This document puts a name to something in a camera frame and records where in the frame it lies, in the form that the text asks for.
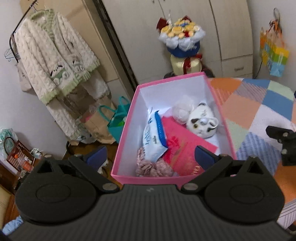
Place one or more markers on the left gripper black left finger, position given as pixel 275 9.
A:
pixel 62 191

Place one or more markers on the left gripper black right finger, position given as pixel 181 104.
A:
pixel 238 191

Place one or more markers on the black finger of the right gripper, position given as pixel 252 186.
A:
pixel 279 134

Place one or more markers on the white plush cat toy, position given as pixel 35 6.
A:
pixel 202 121

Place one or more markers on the pink scrunchie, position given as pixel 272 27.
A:
pixel 152 169

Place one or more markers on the blue white wet wipes pack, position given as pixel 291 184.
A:
pixel 154 140

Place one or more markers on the white mesh bath pouf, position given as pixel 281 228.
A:
pixel 182 109

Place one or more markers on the colourful checked table cloth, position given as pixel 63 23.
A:
pixel 249 106

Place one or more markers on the cluttered side shelf items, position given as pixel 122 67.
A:
pixel 15 156

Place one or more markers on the red envelope card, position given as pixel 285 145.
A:
pixel 181 148

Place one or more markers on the colourful hanging gift bag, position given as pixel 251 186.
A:
pixel 273 49

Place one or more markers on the brown paper bag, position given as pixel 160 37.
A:
pixel 96 124

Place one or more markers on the teal tote bag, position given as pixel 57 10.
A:
pixel 117 121

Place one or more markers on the beige wardrobe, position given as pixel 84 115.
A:
pixel 152 33

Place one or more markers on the cream knitted cardigan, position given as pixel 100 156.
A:
pixel 61 68

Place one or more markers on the pink cardboard storage box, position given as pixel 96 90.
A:
pixel 160 96

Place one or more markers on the yellow flower bouquet blue wrap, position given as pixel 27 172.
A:
pixel 182 40

